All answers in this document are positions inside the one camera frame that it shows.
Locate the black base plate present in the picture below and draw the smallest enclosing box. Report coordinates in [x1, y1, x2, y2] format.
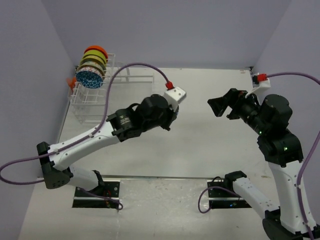
[72, 180, 121, 209]
[207, 176, 251, 209]

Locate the orange bowl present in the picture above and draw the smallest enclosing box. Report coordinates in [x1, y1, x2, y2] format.
[84, 45, 108, 59]

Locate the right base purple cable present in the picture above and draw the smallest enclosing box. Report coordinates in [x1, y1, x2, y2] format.
[197, 187, 241, 215]

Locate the blue patterned bowl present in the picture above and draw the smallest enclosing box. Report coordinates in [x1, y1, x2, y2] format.
[75, 70, 103, 89]

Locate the orange clip on rack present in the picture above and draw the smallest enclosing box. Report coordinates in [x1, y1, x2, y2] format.
[66, 76, 77, 90]

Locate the white floral bowl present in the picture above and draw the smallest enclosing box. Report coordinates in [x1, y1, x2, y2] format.
[76, 64, 105, 76]

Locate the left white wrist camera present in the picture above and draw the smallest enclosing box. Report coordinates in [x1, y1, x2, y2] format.
[163, 87, 187, 112]

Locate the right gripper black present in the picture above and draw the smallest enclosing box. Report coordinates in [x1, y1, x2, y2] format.
[208, 87, 269, 134]

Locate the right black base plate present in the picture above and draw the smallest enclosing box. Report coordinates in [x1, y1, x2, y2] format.
[207, 176, 251, 209]

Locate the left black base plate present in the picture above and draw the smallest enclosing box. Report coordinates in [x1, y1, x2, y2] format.
[72, 180, 121, 209]

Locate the white wire dish rack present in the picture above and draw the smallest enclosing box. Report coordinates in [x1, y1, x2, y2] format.
[68, 53, 155, 126]

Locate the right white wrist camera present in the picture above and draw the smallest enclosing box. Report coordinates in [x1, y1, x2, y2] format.
[245, 73, 271, 98]

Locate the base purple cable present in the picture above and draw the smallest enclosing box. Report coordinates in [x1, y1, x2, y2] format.
[197, 187, 241, 215]
[77, 187, 124, 211]

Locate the yellow patterned bowl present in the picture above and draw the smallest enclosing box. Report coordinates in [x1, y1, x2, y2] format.
[79, 55, 106, 71]

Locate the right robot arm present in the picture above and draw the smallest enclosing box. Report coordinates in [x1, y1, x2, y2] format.
[208, 88, 320, 240]

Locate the lime green bowl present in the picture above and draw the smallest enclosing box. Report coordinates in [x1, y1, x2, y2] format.
[83, 49, 107, 64]

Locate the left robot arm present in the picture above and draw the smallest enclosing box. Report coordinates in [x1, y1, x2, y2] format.
[37, 94, 180, 197]

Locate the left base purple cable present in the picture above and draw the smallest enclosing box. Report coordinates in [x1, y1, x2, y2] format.
[77, 187, 124, 211]

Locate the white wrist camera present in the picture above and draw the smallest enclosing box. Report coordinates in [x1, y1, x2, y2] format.
[163, 87, 187, 112]
[245, 73, 271, 98]

